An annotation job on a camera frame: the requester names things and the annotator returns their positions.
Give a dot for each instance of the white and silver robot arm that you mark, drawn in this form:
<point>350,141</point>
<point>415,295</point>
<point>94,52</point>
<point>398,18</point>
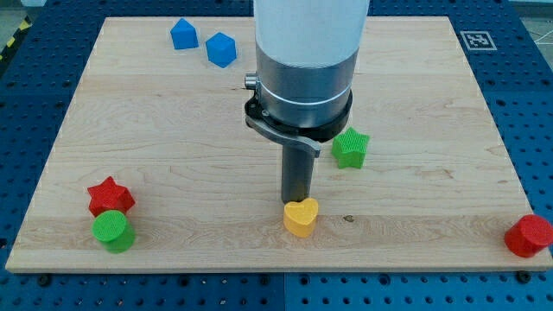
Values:
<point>306,52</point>

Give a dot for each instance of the red cylinder block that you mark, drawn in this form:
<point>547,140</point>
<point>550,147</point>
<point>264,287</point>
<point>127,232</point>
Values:
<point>530,235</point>

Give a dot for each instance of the blue pentagon block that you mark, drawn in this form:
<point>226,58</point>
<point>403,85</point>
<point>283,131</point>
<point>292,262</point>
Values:
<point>184,35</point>

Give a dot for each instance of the blue cube block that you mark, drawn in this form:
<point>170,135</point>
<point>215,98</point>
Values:
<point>221,50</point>

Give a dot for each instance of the green cylinder block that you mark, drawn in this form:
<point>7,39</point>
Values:
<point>113,231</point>

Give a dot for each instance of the yellow heart block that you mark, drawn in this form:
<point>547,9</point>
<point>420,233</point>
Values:
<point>299,218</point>

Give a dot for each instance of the wooden board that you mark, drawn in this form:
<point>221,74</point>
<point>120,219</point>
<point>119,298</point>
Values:
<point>437,191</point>

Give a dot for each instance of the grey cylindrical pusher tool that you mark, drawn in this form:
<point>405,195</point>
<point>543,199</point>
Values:
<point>298,158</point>

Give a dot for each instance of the green star block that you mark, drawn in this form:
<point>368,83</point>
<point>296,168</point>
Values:
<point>349,148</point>

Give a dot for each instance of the white fiducial marker tag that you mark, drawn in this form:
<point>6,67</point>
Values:
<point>476,40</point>

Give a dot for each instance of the red star block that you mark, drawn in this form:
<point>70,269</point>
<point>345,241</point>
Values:
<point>108,195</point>

